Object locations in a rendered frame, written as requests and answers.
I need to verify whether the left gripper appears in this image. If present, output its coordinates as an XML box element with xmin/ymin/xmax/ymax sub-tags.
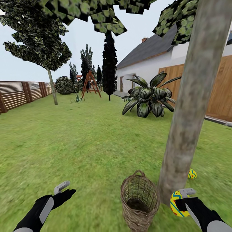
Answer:
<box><xmin>56</xmin><ymin>189</ymin><xmax>76</xmax><ymax>207</ymax></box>

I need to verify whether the easter egg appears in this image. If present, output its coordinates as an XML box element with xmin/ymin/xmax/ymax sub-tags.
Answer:
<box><xmin>170</xmin><ymin>190</ymin><xmax>190</xmax><ymax>217</ymax></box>
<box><xmin>188</xmin><ymin>169</ymin><xmax>197</xmax><ymax>179</ymax></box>

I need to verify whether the wicker basket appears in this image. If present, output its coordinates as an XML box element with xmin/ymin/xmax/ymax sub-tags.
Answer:
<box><xmin>120</xmin><ymin>169</ymin><xmax>161</xmax><ymax>232</ymax></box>

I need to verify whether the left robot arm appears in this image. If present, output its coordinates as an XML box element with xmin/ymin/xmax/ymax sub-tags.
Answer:
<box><xmin>14</xmin><ymin>181</ymin><xmax>76</xmax><ymax>232</ymax></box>

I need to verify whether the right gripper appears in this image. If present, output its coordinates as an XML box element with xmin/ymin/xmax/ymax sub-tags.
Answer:
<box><xmin>176</xmin><ymin>198</ymin><xmax>188</xmax><ymax>211</ymax></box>

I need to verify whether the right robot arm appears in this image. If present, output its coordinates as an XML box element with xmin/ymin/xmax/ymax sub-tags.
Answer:
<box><xmin>176</xmin><ymin>188</ymin><xmax>232</xmax><ymax>232</ymax></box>

